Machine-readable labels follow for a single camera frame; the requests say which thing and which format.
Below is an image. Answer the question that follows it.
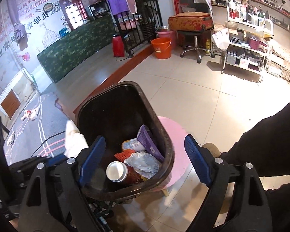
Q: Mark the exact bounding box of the white tissue wad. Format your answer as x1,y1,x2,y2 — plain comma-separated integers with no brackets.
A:
64,120,89,158

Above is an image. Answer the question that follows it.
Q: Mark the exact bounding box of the white red plastic bag trash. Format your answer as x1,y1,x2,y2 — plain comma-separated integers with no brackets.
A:
21,106,40,121

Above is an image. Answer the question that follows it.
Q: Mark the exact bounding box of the black trash bin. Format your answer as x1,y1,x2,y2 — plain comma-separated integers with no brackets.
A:
75,81,174,201

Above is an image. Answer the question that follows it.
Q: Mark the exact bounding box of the white lid paper cup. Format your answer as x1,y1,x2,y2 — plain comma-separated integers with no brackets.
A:
106,161,142,185

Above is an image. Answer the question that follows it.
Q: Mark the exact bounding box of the blue grey striped tablecloth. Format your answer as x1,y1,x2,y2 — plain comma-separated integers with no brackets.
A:
3,93,68,165

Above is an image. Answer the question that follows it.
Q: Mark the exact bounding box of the orange foam net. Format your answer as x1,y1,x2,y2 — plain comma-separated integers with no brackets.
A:
114,149,135,162

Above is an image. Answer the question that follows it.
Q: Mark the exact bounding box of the pink round stool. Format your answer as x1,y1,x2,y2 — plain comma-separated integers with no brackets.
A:
157,116,191,197

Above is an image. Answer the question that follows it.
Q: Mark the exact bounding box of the orange cushion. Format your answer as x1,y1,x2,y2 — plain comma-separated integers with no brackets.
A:
1,90,21,119

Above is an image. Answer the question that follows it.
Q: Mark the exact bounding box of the small yoghurt bottle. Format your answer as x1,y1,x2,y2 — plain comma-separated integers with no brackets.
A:
121,138,145,152

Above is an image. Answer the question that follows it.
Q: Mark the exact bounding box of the crumpled grey plastic wrapper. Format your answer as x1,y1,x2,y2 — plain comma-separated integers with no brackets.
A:
124,152,162,179

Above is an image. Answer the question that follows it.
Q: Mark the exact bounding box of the purple snack package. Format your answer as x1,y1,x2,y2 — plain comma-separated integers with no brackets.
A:
137,125,164,163

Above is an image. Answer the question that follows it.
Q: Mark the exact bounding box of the green patterned counter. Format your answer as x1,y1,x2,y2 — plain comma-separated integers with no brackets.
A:
37,14,115,83

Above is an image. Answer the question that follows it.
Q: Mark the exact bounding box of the red bag on floor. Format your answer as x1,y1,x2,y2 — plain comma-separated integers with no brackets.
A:
112,36,125,57

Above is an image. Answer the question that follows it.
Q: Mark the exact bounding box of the swivel stool chrome base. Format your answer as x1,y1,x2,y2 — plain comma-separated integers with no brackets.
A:
177,30,216,64

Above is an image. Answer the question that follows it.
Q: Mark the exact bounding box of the white rolling cart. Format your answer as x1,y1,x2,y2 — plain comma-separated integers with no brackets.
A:
212,5,273,83

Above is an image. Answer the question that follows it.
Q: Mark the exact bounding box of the orange plastic bucket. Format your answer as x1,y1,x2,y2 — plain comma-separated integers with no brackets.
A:
151,37,172,60

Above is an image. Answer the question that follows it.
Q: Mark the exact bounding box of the black metal rack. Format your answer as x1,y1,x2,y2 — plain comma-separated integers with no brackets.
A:
114,0,163,58

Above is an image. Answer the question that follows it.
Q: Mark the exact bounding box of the red phone booth cabinet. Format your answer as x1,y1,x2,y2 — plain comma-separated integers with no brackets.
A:
59,0,88,30

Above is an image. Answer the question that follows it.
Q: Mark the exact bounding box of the pink plastic bucket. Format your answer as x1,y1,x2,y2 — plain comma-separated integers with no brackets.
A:
156,26,177,50

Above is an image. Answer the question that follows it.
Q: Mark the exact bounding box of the purple towel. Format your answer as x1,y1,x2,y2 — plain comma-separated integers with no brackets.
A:
107,0,128,16

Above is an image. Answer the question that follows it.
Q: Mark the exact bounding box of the brown orange suitcase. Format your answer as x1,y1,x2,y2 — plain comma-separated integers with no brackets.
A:
168,12,214,32

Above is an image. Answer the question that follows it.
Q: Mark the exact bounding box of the pink towel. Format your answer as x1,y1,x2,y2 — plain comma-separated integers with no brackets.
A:
126,0,138,14

